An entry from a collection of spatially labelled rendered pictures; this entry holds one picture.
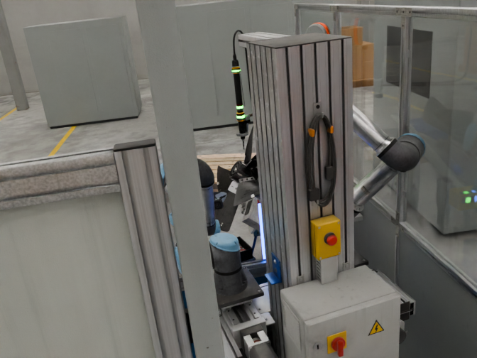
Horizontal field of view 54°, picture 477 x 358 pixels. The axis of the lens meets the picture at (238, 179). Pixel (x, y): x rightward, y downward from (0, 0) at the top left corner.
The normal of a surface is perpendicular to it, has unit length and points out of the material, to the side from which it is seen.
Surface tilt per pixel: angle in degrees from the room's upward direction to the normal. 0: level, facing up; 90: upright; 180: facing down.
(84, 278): 90
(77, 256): 90
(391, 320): 90
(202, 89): 90
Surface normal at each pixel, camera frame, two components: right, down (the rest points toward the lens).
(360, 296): -0.10, -0.92
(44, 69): 0.12, 0.36
